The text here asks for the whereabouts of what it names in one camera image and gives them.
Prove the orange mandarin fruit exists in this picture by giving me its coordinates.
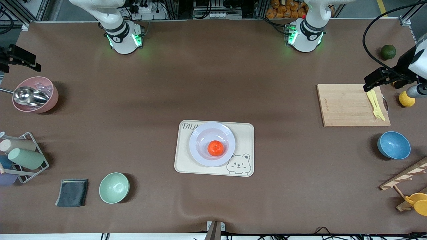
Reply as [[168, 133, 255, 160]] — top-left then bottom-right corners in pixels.
[[207, 140, 224, 157]]

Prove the white round plate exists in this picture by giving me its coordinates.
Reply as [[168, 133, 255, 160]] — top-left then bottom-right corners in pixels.
[[189, 122, 236, 167]]

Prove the dark green round fruit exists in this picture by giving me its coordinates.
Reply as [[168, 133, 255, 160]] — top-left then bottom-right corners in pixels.
[[381, 44, 397, 60]]

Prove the yellow plastic fork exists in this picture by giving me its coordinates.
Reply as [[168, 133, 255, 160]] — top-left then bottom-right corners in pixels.
[[370, 90, 383, 120]]

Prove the yellow lemon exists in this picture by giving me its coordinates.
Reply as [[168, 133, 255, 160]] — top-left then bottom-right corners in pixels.
[[399, 91, 416, 107]]

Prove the metal scoop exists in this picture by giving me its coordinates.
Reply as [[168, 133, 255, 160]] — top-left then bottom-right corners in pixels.
[[0, 86, 50, 107]]

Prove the wooden cutting board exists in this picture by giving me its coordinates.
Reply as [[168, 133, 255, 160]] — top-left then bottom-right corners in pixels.
[[317, 84, 391, 127]]

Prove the pink bowl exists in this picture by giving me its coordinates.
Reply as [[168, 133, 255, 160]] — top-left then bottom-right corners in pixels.
[[12, 76, 59, 114]]

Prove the blue bowl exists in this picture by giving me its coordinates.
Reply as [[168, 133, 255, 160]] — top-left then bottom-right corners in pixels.
[[377, 131, 411, 160]]

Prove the beige cup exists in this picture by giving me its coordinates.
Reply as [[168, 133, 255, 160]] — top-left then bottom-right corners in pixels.
[[0, 138, 36, 154]]

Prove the light green cup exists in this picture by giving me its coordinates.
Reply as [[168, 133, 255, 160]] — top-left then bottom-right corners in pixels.
[[8, 148, 45, 170]]

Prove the wooden drying rack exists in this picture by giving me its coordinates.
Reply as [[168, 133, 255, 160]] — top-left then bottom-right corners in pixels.
[[379, 157, 427, 212]]

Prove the bag of orange buns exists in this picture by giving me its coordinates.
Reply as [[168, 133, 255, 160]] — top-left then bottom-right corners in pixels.
[[266, 0, 309, 19]]

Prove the purple cup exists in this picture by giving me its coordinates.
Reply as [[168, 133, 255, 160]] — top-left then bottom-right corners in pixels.
[[0, 173, 18, 186]]

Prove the yellow mug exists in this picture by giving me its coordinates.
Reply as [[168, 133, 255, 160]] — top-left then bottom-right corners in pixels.
[[405, 193, 427, 216]]

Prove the white power strip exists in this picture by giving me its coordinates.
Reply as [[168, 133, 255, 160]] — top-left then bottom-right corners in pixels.
[[132, 0, 167, 20]]

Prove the dark grey folded cloth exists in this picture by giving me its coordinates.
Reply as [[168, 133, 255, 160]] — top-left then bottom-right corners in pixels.
[[55, 179, 89, 208]]

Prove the cream tray with bear print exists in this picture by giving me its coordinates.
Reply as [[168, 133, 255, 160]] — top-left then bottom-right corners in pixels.
[[174, 120, 255, 177]]

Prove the brown table mat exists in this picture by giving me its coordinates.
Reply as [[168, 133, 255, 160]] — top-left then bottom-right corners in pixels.
[[0, 18, 427, 234]]

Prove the light green bowl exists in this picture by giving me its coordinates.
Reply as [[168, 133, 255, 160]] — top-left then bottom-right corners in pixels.
[[99, 172, 130, 204]]

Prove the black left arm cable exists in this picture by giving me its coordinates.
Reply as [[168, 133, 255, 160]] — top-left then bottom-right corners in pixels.
[[363, 0, 427, 80]]

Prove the grey wire cup rack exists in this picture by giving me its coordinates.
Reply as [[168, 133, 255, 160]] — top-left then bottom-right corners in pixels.
[[0, 132, 50, 184]]

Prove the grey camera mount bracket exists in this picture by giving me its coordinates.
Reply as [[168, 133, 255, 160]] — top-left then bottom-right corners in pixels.
[[204, 221, 226, 240]]

